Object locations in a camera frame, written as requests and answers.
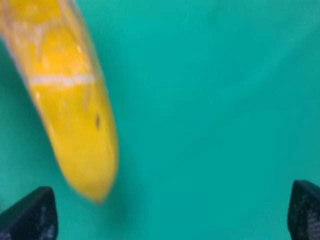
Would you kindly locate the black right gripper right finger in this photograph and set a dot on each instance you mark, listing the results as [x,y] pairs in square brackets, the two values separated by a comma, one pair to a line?
[303,217]

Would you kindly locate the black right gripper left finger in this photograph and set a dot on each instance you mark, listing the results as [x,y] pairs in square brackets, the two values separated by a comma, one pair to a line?
[33,217]

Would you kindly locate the yellow banana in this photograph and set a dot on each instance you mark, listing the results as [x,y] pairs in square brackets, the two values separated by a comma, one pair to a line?
[54,54]

